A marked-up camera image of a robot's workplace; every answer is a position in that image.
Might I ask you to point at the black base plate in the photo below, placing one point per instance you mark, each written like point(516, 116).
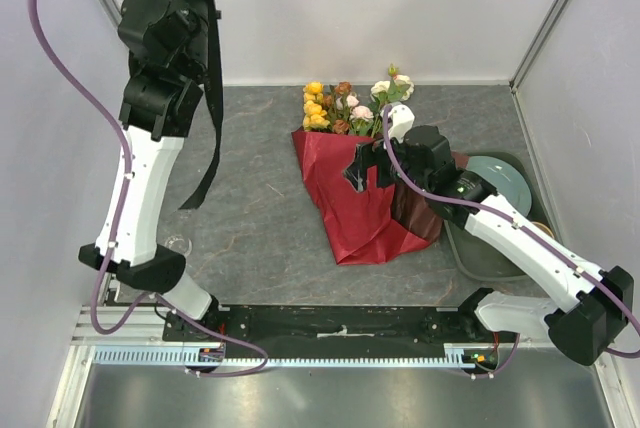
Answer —
point(274, 323)

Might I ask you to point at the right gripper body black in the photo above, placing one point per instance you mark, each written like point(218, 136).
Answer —
point(402, 156)

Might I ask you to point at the teal ceramic plate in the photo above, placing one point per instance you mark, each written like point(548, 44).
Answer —
point(508, 181)

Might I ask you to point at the pink rose stem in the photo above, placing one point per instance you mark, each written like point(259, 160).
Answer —
point(366, 120)

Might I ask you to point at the dark red wrapping paper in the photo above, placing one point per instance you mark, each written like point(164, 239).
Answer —
point(371, 227)

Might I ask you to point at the brown rose stem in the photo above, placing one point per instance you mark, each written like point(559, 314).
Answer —
point(338, 109)

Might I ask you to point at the white rose stem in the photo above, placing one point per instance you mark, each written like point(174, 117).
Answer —
point(396, 88)

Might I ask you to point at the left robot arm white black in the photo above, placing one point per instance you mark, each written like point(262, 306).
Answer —
point(156, 116)

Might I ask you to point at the yellow rose stem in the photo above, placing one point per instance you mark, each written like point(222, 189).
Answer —
point(315, 114)

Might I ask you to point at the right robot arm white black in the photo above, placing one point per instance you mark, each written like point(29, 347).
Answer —
point(585, 307)

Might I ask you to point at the beige ceramic mug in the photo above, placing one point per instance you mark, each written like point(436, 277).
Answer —
point(543, 228)

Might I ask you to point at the blue slotted cable duct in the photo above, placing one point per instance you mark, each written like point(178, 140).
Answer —
point(205, 357)

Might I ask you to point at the dark green tray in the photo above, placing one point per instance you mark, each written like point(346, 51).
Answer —
point(477, 259)

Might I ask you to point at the clear glass vase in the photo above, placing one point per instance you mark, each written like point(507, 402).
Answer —
point(180, 244)

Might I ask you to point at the black ribbon gold lettering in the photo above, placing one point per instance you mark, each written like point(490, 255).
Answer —
point(213, 90)

